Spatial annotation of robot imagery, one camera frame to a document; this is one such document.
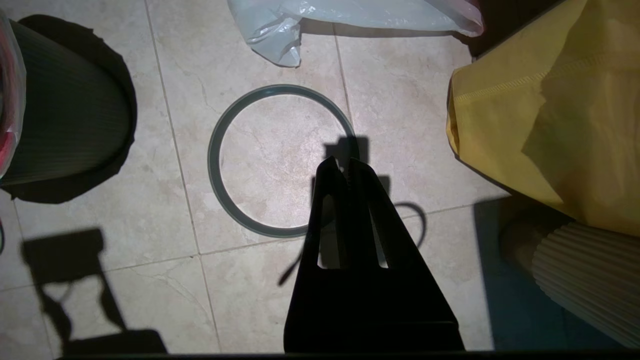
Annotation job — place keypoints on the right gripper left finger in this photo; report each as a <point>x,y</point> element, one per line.
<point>320,310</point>

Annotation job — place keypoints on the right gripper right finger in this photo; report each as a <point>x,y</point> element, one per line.
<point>405,310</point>

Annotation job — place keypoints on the yellow plastic bag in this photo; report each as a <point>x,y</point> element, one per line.
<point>550,110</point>

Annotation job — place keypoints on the black trash bin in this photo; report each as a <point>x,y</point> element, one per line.
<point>65,110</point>

